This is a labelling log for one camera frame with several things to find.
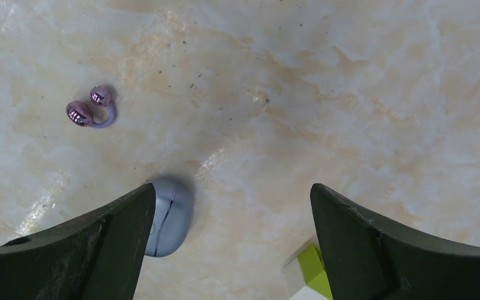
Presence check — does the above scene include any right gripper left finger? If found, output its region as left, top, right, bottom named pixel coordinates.
left=0, top=184, right=156, bottom=299

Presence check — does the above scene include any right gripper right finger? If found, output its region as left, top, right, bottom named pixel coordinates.
left=310, top=183, right=480, bottom=299

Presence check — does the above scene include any grey purple charging case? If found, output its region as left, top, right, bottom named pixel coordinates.
left=144, top=177, right=194, bottom=258

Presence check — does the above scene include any green white toy brick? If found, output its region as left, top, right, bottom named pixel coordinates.
left=282, top=236, right=334, bottom=299

